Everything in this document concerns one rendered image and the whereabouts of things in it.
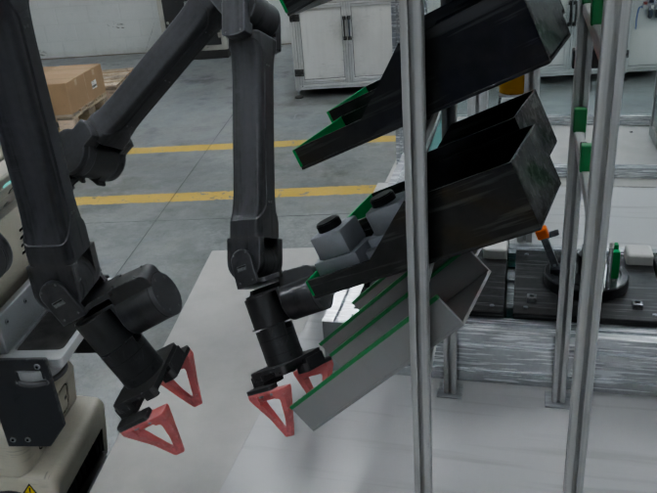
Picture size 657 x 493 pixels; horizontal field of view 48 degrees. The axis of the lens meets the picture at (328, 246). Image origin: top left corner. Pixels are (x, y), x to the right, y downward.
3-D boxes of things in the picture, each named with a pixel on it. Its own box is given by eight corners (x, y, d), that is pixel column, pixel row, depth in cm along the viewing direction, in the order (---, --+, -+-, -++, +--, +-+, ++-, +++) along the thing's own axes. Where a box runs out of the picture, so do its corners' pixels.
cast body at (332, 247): (324, 286, 87) (297, 235, 86) (340, 268, 91) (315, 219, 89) (380, 270, 82) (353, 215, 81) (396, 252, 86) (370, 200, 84)
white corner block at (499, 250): (482, 267, 140) (483, 248, 138) (484, 257, 144) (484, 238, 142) (507, 269, 139) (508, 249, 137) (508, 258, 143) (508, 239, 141)
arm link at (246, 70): (254, 16, 119) (216, -8, 109) (285, 10, 116) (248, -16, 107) (257, 281, 116) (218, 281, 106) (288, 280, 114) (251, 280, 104)
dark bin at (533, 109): (343, 244, 99) (318, 196, 97) (376, 207, 109) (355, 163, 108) (540, 175, 84) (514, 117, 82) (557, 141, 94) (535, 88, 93)
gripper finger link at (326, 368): (349, 403, 113) (328, 345, 113) (326, 420, 107) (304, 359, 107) (315, 412, 116) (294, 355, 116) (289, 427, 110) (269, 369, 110)
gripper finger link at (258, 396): (327, 420, 107) (305, 358, 107) (300, 437, 101) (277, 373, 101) (290, 427, 110) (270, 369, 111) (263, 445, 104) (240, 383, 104)
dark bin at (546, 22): (301, 170, 79) (270, 108, 77) (348, 134, 90) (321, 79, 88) (550, 63, 64) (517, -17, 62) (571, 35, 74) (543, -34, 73)
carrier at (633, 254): (512, 323, 121) (515, 255, 116) (515, 258, 142) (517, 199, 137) (670, 334, 115) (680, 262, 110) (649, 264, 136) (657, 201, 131)
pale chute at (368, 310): (339, 365, 108) (318, 343, 108) (372, 321, 118) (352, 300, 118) (474, 262, 91) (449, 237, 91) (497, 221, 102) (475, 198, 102)
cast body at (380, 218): (377, 262, 86) (351, 210, 84) (389, 247, 89) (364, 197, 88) (441, 242, 81) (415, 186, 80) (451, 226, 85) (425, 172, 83)
